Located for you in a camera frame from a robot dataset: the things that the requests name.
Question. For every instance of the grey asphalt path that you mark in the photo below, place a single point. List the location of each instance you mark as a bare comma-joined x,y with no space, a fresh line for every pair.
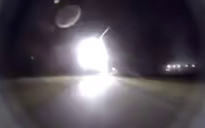
103,103

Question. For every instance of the grass verge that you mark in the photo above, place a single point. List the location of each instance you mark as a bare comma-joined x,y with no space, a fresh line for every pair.
170,87

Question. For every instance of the building with lit windows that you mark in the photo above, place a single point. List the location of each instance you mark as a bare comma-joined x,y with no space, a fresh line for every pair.
180,67

